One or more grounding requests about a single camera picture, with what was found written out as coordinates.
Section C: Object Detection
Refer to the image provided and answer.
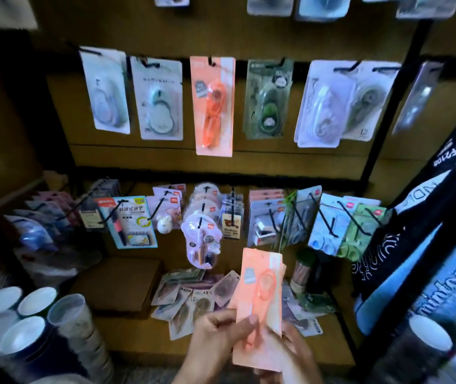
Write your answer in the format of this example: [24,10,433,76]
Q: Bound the person's left hand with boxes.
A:
[171,310,259,384]

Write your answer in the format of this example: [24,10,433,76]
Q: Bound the person's right hand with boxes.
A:
[253,322,325,384]

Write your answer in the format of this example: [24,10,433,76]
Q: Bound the orange correction tape packets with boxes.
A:
[228,247,287,373]

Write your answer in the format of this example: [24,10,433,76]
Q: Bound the person's left forearm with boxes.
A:
[171,366,197,384]

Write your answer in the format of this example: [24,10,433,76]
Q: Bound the green leaf card packet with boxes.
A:
[297,291,337,315]

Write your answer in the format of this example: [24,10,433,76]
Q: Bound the pile of loose card packets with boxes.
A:
[150,269,241,341]

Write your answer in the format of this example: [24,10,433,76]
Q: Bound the green lid toothpick jar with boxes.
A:
[290,248,317,295]

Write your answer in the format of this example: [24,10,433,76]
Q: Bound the row of round lilac packets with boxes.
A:
[180,182,224,270]

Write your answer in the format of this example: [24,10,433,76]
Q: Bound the row of brown label packets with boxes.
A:
[220,193,246,239]

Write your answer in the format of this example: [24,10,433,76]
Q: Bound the row of pink stapler packets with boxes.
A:
[247,189,287,247]

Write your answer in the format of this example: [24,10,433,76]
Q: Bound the row of blue tape packets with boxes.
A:
[307,193,359,257]

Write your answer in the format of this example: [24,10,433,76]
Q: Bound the row of grey blister packets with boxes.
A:
[282,185,323,247]

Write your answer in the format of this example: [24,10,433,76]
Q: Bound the row of green tape packets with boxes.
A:
[336,197,387,263]

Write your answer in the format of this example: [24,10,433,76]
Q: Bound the brown cardboard box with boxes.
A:
[70,257,164,317]

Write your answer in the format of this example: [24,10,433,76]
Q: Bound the row of pink pig packets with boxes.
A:
[146,184,187,231]

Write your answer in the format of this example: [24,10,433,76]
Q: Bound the blue pen refill packet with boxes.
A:
[95,195,159,250]

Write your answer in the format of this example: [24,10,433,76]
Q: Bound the blue printed hanging bag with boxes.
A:
[354,226,456,336]

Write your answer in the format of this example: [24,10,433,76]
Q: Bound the black printed hanging bag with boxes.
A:
[351,92,456,300]

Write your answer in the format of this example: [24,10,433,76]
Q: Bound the row of dark card packets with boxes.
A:
[78,178,122,231]

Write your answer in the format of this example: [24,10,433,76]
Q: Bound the hanging orange correction tape packet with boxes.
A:
[190,56,236,158]

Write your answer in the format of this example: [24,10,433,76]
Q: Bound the green avocado correction tape packet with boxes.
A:
[243,58,294,141]

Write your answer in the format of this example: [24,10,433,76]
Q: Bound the row of pink side packets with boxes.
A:
[23,189,77,229]

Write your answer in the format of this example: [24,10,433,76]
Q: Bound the white clear correction tape packet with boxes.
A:
[294,60,357,149]

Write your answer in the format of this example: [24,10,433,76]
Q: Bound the blue plastic wrapped bundle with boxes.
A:
[3,214,59,253]

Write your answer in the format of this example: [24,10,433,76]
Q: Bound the white teal correction tape packet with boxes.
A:
[130,56,184,141]

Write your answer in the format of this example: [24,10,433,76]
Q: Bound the white grey correction tape packet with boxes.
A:
[342,61,401,143]

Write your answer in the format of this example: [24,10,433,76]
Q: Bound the slim silver blister packet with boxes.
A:
[391,61,445,136]

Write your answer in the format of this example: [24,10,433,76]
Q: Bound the white lilac correction tape packet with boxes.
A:
[79,46,131,135]

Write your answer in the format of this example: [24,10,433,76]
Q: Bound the grey hanging blister packet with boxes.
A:
[247,0,295,17]

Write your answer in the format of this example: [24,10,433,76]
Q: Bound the pale blue hanging packet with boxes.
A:
[295,0,351,22]

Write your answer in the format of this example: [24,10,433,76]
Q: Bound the wide white hanging packet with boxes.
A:
[395,0,456,20]

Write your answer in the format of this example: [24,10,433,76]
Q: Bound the white board corner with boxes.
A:
[0,0,39,31]

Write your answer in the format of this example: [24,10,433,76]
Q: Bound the black metal rack post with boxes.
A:
[358,19,433,193]

